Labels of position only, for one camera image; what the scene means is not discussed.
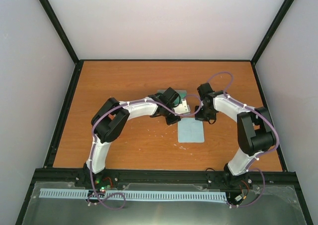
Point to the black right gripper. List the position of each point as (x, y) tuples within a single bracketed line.
[(198, 116)]

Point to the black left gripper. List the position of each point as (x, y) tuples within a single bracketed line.
[(169, 121)]

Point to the light blue cleaning cloth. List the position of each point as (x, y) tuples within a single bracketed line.
[(190, 130)]

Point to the grey glasses case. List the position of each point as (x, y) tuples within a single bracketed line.
[(182, 93)]

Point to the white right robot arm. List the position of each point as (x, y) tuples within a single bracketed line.
[(255, 132)]

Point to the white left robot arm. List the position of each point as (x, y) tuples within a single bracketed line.
[(109, 122)]

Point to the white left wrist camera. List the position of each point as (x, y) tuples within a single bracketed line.
[(182, 108)]

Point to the black table edge rail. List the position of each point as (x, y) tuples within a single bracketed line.
[(163, 60)]

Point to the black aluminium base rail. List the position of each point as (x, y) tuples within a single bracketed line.
[(116, 177)]

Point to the light blue slotted cable duct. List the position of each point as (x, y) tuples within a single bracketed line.
[(140, 196)]

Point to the black right frame post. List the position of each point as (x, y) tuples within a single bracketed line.
[(285, 6)]

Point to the black frame post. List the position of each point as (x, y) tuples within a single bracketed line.
[(285, 6), (59, 29)]

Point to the black left frame post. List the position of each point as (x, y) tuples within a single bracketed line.
[(59, 29)]

